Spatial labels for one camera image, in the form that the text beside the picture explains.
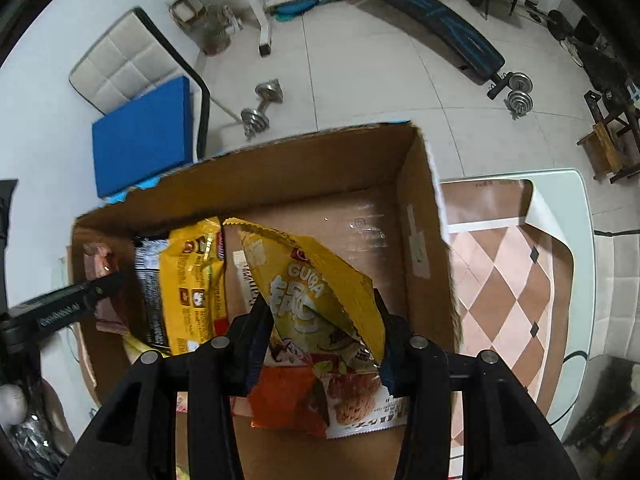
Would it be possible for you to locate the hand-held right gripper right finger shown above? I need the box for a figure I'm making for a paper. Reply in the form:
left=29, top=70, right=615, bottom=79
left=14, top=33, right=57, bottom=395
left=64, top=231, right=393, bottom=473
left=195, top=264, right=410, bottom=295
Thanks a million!
left=372, top=287, right=583, bottom=480

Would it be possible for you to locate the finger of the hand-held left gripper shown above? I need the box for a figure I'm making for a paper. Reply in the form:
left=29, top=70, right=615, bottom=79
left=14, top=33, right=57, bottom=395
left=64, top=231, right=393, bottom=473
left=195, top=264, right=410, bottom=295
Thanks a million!
left=75, top=270, right=128, bottom=312

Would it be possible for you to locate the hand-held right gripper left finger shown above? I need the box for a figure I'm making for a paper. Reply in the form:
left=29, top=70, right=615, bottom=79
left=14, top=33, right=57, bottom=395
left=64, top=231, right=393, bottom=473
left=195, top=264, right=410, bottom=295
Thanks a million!
left=57, top=292, right=275, bottom=480

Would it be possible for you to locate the pink snack packet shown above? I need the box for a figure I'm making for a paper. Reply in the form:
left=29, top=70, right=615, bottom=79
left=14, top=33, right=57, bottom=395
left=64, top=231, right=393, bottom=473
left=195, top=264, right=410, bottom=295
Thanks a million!
left=82, top=242, right=132, bottom=335

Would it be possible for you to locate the orange noodle bag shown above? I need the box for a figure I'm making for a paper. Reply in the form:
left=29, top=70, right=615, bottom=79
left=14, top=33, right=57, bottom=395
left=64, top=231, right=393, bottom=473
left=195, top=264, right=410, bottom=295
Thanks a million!
left=247, top=360, right=411, bottom=441

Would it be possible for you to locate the white printed snack packet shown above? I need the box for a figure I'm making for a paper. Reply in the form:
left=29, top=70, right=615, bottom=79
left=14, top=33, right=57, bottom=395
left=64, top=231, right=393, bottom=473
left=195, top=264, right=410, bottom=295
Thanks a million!
left=225, top=250, right=261, bottom=313

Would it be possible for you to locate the yellow and black noodle bag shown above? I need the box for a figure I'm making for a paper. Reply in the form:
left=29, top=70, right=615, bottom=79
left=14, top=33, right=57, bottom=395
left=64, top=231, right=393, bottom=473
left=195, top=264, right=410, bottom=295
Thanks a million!
left=132, top=216, right=228, bottom=358

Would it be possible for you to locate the yellow crisp bag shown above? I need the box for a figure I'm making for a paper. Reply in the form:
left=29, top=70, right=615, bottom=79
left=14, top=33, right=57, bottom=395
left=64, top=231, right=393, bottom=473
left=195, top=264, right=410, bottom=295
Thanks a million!
left=222, top=217, right=386, bottom=376

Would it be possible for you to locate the brown cardboard box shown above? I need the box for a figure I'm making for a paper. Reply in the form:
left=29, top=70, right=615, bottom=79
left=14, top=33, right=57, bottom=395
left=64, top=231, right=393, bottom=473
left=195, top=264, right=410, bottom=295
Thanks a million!
left=67, top=120, right=463, bottom=480

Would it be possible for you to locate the checkered tablecloth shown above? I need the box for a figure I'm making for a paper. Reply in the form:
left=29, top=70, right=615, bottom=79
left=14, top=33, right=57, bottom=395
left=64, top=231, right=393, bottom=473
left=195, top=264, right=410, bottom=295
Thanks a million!
left=439, top=178, right=576, bottom=480

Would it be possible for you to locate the blue cushion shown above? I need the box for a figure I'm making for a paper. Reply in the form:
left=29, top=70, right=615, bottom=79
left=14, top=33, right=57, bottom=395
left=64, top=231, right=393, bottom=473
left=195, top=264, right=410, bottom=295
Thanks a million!
left=91, top=76, right=195, bottom=198

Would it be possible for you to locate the white padded chair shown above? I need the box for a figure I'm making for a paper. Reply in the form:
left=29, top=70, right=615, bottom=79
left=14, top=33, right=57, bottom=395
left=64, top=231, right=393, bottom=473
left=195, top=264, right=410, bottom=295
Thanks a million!
left=69, top=7, right=211, bottom=156
left=595, top=234, right=640, bottom=361

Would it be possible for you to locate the chrome dumbbell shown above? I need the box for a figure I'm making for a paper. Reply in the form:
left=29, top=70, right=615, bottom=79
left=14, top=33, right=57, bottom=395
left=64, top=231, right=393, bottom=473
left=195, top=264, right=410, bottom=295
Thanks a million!
left=240, top=79, right=284, bottom=141
left=502, top=72, right=535, bottom=120

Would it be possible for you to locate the clear plastic water jug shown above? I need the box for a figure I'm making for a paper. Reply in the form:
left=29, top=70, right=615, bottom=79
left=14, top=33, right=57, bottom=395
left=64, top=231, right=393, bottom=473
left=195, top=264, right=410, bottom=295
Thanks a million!
left=200, top=4, right=244, bottom=56

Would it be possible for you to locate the small brown carton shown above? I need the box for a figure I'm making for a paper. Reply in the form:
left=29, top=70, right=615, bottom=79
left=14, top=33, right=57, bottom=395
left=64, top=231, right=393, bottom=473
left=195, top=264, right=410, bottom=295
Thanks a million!
left=169, top=0, right=207, bottom=28

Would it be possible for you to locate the small wooden stool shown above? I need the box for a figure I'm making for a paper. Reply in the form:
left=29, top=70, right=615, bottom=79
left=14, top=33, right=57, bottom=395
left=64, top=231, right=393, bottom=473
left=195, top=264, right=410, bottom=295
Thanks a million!
left=576, top=121, right=626, bottom=182

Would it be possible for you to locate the white barbell rack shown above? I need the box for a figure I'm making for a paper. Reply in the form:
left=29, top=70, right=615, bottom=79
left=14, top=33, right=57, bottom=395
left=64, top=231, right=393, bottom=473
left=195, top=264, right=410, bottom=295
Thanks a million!
left=220, top=0, right=351, bottom=57

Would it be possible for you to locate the black sit-up bench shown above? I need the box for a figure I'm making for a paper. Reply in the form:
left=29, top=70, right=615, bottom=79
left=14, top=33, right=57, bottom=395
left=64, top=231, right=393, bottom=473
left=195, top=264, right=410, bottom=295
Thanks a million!
left=350, top=0, right=506, bottom=98

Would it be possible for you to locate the black fitness machine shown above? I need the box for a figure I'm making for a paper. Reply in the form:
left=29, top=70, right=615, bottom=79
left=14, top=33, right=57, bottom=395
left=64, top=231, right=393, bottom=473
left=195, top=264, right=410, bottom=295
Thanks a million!
left=570, top=12, right=640, bottom=111

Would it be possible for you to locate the black dumbbell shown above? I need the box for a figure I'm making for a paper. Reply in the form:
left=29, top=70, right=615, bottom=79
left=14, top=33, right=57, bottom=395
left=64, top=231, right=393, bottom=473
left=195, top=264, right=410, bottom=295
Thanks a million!
left=525, top=2, right=576, bottom=41

